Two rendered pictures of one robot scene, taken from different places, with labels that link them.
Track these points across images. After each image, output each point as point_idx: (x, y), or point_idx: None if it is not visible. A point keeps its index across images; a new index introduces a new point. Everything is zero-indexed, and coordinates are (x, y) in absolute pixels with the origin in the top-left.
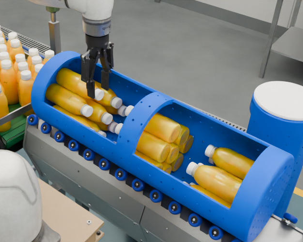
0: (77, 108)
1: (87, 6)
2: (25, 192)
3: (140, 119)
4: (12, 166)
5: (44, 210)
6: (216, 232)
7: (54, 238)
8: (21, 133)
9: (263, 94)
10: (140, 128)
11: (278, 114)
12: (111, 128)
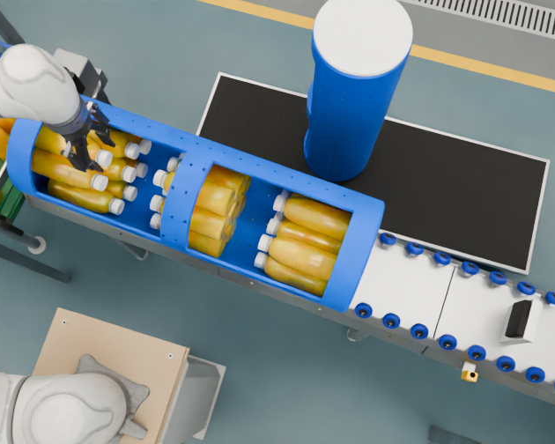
0: (85, 186)
1: (40, 117)
2: (99, 426)
3: (181, 216)
4: (73, 417)
5: (115, 358)
6: None
7: (143, 395)
8: (20, 195)
9: (328, 33)
10: (186, 227)
11: (353, 72)
12: (140, 175)
